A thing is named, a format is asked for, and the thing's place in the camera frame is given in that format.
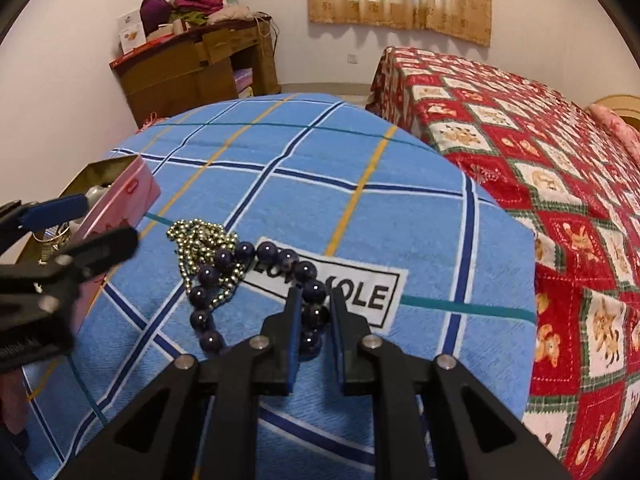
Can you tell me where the colourful clothes pile on floor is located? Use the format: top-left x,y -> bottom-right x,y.
140,113 -> 165,131

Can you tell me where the blue plaid table cloth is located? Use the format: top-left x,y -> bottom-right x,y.
24,96 -> 536,479

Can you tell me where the pink tin jewelry box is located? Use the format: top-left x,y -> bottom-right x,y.
17,155 -> 160,335

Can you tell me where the cream wooden headboard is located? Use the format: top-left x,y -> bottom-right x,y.
586,94 -> 640,129

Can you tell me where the pink pillow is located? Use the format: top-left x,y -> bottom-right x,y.
587,104 -> 640,165

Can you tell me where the dark blue bead bracelet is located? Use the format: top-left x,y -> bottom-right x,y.
186,239 -> 332,359

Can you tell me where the person's left hand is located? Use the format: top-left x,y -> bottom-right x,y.
0,370 -> 28,434

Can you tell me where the brown wooden desk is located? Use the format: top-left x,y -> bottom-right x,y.
110,14 -> 281,126

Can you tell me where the gold ball chain necklace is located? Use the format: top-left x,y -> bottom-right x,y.
165,218 -> 249,311

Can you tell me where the silver wrist watch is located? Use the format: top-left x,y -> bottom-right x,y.
34,222 -> 72,262

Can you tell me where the pile of clothes on desk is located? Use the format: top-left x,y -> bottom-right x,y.
139,0 -> 256,36

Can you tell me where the red patchwork bedspread bed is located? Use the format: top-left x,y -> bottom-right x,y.
368,47 -> 639,479

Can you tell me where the white box on desk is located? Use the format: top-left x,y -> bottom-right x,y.
117,10 -> 146,54

